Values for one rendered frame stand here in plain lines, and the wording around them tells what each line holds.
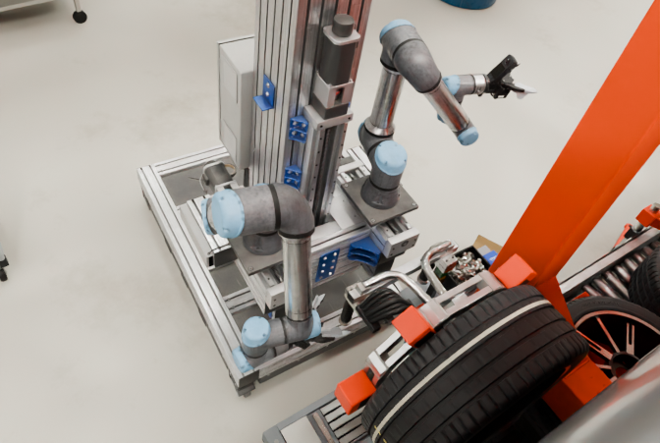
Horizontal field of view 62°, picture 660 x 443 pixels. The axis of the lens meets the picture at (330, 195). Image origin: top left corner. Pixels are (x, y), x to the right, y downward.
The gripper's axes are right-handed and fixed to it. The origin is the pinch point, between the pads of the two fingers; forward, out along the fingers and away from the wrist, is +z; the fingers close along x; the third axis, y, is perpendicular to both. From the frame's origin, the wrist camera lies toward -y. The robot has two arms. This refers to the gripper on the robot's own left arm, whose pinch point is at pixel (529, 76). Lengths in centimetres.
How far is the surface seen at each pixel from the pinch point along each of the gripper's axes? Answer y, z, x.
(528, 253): 15, -25, 63
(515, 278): 4, -41, 74
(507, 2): 158, 188, -242
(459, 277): 62, -26, 49
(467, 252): 67, -14, 37
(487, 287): 1, -53, 76
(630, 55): -55, -27, 47
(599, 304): 64, 33, 71
